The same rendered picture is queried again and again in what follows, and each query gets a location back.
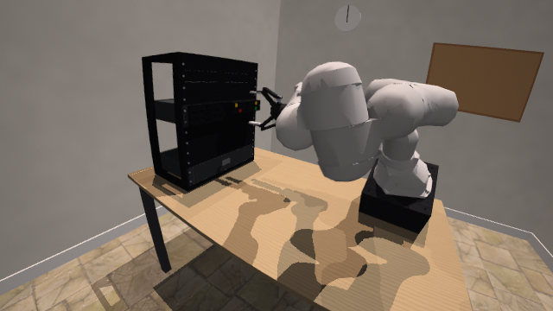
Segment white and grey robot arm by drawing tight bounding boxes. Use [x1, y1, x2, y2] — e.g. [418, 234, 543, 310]
[276, 62, 459, 199]

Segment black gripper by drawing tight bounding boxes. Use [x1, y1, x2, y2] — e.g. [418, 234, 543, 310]
[249, 87, 287, 131]

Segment black server rack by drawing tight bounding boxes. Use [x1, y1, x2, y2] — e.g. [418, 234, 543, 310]
[142, 52, 260, 193]

